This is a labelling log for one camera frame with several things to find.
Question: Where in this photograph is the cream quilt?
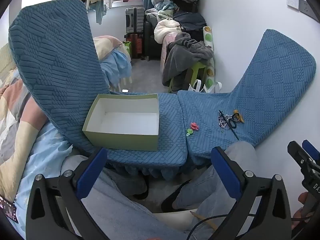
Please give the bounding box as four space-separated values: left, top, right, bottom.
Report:
153 19 181 44

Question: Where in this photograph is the light green cardboard box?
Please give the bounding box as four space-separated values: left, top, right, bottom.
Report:
82 94 160 152

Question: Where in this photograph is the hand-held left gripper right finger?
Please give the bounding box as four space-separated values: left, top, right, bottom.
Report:
211 146 292 240

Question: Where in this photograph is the person's right leg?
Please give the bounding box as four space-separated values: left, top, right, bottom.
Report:
172 141 258 240

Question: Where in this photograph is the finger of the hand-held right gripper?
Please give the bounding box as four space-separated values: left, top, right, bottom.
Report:
302 139 320 163
287 141 315 168

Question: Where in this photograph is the green plastic stool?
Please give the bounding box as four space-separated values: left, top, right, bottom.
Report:
168 61 208 94

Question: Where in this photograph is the light blue bedsheet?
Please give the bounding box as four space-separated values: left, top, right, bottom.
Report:
99 49 133 91

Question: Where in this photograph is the black spiral hair tie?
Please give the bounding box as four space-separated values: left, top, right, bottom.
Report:
229 113 241 128

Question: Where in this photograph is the black hair stick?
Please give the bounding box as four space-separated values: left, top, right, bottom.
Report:
218 110 240 141

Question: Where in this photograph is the wooden stick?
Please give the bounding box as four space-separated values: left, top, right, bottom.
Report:
190 210 218 231

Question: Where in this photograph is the person's right hand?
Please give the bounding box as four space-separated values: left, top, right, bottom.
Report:
291 192 312 231

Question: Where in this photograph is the cream pillow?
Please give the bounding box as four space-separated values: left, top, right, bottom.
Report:
93 35 122 60

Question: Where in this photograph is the silver hard suitcase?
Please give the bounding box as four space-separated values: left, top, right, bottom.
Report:
125 7 146 34

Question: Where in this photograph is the black suitcase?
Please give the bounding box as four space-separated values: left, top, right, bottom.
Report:
143 20 163 61

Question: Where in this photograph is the silver ball chain necklace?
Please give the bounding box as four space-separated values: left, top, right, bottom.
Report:
219 114 233 131

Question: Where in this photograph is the black cable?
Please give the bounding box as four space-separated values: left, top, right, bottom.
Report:
186 213 251 240

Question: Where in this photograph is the person's leg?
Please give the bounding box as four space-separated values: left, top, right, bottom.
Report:
59 155 193 240
172 141 258 240

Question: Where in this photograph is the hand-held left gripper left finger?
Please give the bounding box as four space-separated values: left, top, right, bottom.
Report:
26 147 108 240

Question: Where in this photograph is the pastel patchwork blanket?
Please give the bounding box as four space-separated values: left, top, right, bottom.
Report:
0 43 51 202

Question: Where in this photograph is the person's left leg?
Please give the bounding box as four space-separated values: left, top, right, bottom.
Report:
59 155 193 240

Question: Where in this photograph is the green stool with clothes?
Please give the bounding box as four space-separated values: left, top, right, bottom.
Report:
162 32 214 88

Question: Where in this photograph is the pile of dark clothes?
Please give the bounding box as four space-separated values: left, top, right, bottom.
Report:
172 10 207 34

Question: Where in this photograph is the grey wall socket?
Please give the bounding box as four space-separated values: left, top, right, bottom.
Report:
298 0 317 21

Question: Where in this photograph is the white tote bag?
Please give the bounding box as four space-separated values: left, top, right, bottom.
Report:
188 79 223 94

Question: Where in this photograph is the blue textured folding cushion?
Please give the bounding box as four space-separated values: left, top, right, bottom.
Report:
177 29 317 167
8 0 188 180

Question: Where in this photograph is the rolled mat with green dots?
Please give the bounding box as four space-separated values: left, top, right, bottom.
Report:
202 26 216 93

